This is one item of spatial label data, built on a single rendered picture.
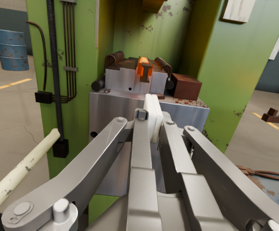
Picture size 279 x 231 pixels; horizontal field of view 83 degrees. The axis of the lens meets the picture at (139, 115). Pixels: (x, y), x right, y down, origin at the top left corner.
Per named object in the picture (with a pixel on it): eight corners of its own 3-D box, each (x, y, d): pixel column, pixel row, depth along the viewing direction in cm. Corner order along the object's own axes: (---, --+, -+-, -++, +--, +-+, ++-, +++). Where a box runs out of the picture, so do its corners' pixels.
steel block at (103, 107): (176, 202, 68) (210, 108, 49) (88, 193, 66) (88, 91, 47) (161, 134, 118) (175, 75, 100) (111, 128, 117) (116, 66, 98)
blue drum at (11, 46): (19, 72, 385) (11, 31, 348) (-5, 68, 384) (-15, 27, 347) (34, 68, 439) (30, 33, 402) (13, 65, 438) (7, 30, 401)
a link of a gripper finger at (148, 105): (150, 143, 16) (142, 142, 16) (147, 114, 22) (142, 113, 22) (155, 116, 14) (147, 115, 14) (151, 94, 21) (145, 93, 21)
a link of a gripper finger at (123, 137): (144, 146, 14) (110, 142, 14) (143, 120, 18) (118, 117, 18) (147, 131, 13) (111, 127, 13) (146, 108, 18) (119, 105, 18)
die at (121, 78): (162, 96, 54) (168, 71, 50) (104, 88, 53) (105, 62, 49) (153, 74, 92) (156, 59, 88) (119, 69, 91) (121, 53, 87)
